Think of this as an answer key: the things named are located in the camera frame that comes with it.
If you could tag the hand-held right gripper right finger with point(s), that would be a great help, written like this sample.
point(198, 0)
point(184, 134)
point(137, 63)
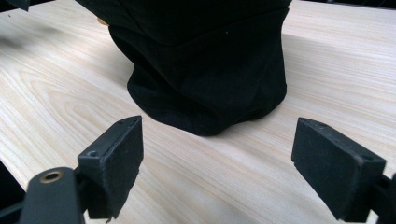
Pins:
point(330, 174)

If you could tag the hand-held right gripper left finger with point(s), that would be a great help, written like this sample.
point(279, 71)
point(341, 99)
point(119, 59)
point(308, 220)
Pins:
point(116, 168)

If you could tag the black cloth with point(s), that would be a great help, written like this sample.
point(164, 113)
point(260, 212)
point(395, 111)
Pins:
point(202, 65)

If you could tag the small tan round object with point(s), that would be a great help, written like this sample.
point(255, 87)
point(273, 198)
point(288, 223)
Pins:
point(102, 21)

